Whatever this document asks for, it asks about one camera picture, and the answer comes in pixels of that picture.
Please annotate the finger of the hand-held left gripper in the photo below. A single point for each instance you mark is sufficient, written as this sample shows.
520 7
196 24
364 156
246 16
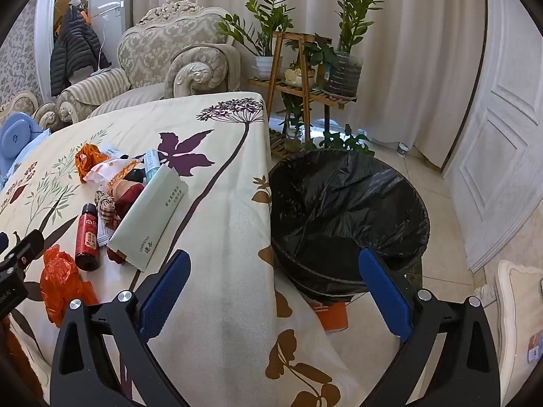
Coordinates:
23 254
4 241

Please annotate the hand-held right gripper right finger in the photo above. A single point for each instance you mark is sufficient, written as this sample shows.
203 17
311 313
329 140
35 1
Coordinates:
386 296

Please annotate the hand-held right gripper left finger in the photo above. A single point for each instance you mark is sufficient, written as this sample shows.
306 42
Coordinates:
165 296

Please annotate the orange plastic bag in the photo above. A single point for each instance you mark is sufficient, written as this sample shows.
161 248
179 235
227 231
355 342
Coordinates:
85 159
63 280

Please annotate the small red wrapper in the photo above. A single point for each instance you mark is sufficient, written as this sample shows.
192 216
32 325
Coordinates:
114 256

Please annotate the red glass bottle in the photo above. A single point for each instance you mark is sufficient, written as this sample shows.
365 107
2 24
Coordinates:
87 237

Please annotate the pale green paper packet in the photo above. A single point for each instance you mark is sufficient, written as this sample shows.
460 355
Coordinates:
144 220

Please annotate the small white sachet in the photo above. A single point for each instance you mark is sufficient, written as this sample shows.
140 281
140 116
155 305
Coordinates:
104 235

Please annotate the checked wrapper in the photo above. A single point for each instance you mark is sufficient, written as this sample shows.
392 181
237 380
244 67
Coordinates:
106 207

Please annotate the dark red wrapper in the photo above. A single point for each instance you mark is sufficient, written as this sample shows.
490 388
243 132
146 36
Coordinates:
131 199

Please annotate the trash bin with black liner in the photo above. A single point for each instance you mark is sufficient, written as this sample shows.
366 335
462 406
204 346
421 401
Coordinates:
339 203

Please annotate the white wrapper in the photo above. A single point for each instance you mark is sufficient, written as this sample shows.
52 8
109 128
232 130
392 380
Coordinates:
99 171

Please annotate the blue and white tube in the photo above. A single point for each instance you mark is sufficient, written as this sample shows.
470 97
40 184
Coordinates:
152 163

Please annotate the orange patterned snack wrapper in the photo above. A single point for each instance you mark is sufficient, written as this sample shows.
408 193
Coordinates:
127 167

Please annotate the small white tube black cap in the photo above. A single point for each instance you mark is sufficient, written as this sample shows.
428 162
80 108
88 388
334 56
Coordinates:
109 150

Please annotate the orange box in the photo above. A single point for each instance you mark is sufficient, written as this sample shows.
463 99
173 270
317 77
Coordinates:
331 318

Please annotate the floral tablecloth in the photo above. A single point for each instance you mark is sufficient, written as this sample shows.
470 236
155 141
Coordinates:
212 220

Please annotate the light blue plastic device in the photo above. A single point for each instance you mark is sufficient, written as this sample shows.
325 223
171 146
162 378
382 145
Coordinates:
15 135

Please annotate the cream carved chair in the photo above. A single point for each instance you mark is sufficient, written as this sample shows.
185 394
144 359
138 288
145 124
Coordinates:
521 305

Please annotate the carved cream sofa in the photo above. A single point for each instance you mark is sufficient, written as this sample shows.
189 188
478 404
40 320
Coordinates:
17 101

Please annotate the small white jar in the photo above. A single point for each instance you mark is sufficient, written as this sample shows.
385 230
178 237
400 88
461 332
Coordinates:
403 149

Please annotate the green trailing floor plant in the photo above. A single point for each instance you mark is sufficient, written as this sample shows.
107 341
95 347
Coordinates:
339 142

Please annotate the plant in glass jar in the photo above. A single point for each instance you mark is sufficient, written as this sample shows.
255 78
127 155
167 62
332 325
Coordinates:
293 140

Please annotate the black puffer jacket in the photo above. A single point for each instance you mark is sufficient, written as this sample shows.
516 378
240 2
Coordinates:
72 51

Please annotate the white panelled door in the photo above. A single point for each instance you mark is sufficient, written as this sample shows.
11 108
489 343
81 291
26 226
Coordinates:
500 114

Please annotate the wooden plant stand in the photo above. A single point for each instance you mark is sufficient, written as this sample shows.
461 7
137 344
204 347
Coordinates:
305 92

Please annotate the tall plant in clear pot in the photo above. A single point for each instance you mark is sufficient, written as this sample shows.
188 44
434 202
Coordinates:
343 80

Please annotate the small plant in white bowl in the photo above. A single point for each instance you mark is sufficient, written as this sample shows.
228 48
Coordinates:
297 77

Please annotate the orange garment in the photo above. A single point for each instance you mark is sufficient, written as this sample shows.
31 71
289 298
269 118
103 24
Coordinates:
87 17

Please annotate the white curtain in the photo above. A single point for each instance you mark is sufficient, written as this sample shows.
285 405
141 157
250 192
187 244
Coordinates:
403 51

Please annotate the leafy plant in white pot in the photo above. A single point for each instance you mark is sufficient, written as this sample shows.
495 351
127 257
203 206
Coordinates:
265 68

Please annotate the white standing air conditioner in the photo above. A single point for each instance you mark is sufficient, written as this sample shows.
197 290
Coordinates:
112 12

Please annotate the ornate cream armchair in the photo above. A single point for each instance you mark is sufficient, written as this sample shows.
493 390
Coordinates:
169 38

